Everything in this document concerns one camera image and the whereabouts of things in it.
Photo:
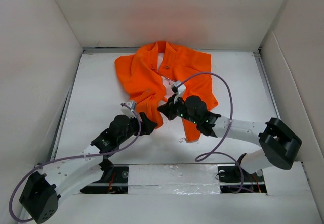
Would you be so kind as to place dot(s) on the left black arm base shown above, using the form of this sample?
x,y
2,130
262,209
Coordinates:
x,y
114,180

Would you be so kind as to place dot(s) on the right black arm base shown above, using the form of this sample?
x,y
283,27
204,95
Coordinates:
x,y
232,181

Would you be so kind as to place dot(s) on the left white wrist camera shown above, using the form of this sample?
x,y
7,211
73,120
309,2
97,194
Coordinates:
x,y
128,108

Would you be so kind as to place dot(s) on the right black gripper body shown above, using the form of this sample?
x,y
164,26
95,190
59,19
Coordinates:
x,y
184,115

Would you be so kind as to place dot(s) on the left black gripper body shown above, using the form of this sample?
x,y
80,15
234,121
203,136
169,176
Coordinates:
x,y
133,128

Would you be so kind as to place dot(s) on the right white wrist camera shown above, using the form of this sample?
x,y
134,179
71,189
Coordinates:
x,y
179,89

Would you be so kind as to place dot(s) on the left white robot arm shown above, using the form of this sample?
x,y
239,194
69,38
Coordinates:
x,y
49,185

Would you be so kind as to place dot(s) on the orange zip jacket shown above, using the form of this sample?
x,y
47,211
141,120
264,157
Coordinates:
x,y
141,75

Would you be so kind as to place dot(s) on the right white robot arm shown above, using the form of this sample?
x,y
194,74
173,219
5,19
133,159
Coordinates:
x,y
279,144

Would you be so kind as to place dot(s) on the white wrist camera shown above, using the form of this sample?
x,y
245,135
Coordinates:
x,y
128,108
179,89

